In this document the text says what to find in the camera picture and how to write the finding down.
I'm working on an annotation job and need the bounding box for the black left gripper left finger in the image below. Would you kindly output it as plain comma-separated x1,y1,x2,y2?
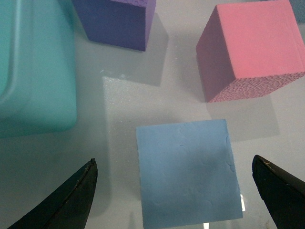
9,158,98,229

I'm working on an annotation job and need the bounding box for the pink foam block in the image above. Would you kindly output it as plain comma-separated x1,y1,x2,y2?
196,0,305,103

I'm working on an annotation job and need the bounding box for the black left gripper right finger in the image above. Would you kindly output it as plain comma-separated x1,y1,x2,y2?
252,155,305,229

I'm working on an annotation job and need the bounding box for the left purple foam block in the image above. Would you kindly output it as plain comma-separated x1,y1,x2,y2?
72,0,156,52

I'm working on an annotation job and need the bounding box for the teal plastic bin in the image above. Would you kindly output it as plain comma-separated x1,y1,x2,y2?
0,0,77,138

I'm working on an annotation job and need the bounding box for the light blue foam block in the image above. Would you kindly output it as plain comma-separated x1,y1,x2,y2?
136,119,243,229

